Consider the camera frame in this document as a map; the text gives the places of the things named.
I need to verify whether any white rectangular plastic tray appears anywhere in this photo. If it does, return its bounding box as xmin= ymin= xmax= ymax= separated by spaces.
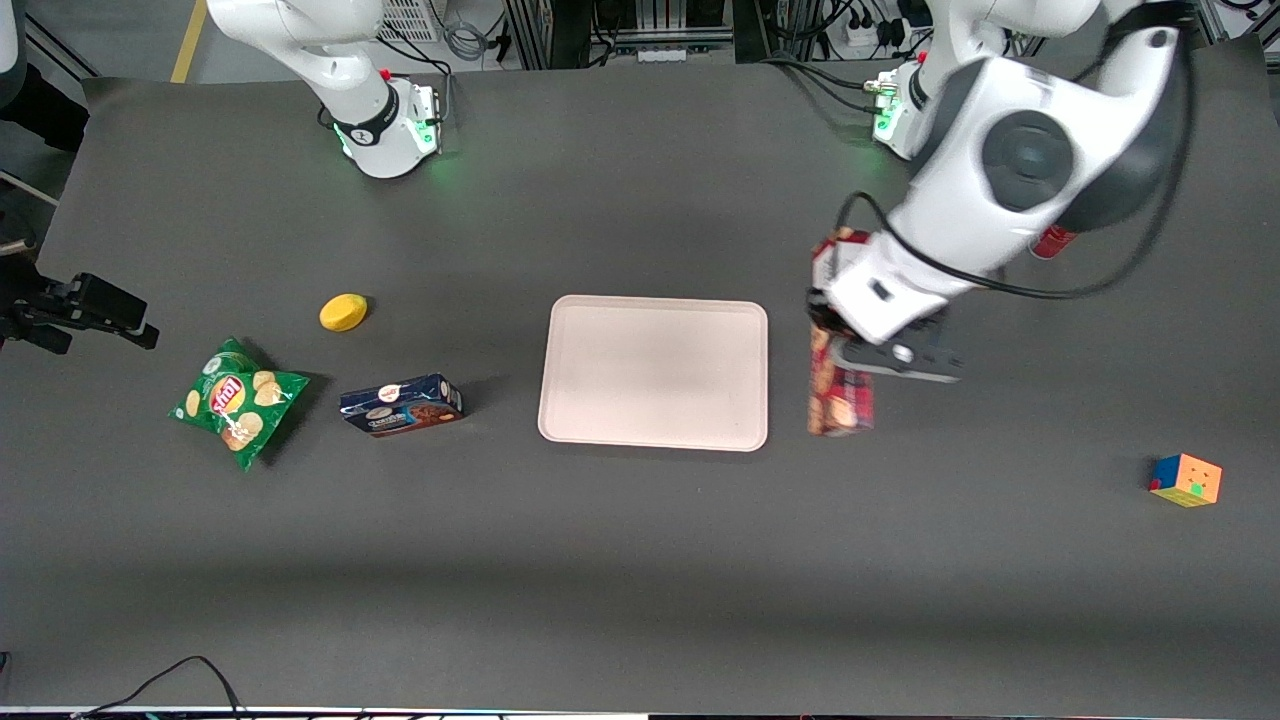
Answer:
xmin=538 ymin=295 xmax=770 ymax=453

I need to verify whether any green Lays chips bag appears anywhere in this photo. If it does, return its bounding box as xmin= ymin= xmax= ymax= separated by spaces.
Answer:
xmin=168 ymin=338 xmax=311 ymax=472

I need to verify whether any white wire grille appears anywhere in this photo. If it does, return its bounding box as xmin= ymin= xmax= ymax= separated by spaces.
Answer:
xmin=378 ymin=0 xmax=443 ymax=43

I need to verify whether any thin black cable loop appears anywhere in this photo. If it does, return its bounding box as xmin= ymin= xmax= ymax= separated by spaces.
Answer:
xmin=70 ymin=655 xmax=249 ymax=720

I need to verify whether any yellow lemon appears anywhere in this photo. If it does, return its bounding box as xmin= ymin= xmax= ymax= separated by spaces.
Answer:
xmin=319 ymin=293 xmax=369 ymax=333

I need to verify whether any dark blue cookie box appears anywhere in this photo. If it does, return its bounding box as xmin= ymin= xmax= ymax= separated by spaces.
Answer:
xmin=339 ymin=373 xmax=465 ymax=439

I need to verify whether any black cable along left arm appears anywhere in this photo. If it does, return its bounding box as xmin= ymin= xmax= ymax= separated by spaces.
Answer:
xmin=838 ymin=0 xmax=1199 ymax=301

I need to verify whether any colourful Rubik's cube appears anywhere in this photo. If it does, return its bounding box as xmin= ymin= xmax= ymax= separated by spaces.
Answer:
xmin=1148 ymin=453 xmax=1223 ymax=509

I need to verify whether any grey coiled cable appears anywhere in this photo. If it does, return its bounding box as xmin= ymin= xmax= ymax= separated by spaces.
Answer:
xmin=444 ymin=18 xmax=493 ymax=63

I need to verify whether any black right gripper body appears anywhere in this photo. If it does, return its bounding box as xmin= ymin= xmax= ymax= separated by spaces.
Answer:
xmin=0 ymin=260 xmax=79 ymax=323

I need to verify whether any white power strip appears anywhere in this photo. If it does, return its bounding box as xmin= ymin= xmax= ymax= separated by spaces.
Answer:
xmin=845 ymin=15 xmax=907 ymax=53

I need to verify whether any red cookie box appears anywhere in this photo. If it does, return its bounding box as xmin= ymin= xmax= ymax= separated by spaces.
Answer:
xmin=806 ymin=228 xmax=877 ymax=439

